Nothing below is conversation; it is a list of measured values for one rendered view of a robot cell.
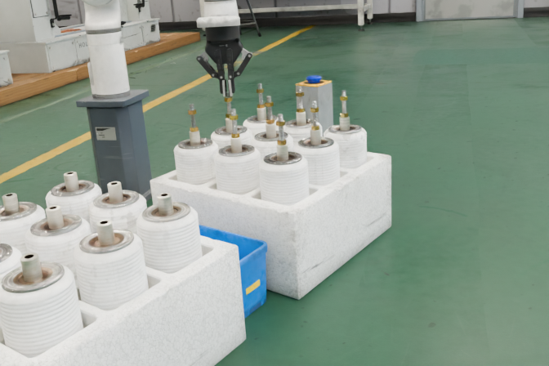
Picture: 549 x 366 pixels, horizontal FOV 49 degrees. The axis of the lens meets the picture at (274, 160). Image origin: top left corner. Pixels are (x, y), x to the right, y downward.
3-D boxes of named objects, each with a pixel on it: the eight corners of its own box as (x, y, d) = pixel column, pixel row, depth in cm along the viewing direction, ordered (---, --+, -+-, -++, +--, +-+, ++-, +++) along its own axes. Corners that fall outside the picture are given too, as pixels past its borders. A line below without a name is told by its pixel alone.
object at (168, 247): (137, 319, 99) (122, 218, 94) (178, 292, 106) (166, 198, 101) (180, 336, 94) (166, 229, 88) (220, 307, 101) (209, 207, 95)
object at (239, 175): (213, 238, 127) (205, 157, 122) (232, 220, 136) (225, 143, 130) (255, 243, 124) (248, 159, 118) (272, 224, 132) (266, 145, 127)
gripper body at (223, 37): (242, 18, 136) (245, 60, 139) (204, 20, 136) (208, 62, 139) (239, 21, 129) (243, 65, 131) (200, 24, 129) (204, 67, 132)
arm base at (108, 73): (89, 99, 162) (78, 34, 157) (107, 91, 170) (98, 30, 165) (119, 99, 159) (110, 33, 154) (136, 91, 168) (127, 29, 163)
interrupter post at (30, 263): (20, 281, 76) (15, 258, 75) (36, 273, 78) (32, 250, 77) (31, 286, 75) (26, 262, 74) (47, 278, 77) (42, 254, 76)
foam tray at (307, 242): (158, 254, 137) (149, 180, 132) (263, 198, 167) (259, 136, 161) (299, 301, 115) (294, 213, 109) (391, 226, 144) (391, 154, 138)
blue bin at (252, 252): (125, 285, 124) (117, 232, 121) (163, 263, 133) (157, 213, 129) (238, 327, 107) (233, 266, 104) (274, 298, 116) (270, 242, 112)
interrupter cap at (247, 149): (212, 157, 122) (212, 153, 122) (228, 146, 129) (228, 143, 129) (246, 158, 120) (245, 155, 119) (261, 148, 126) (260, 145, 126)
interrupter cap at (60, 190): (42, 194, 107) (41, 190, 107) (77, 180, 113) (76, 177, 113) (68, 201, 103) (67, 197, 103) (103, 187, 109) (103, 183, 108)
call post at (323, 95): (301, 196, 166) (294, 85, 157) (314, 188, 172) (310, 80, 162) (322, 201, 162) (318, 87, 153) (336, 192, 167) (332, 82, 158)
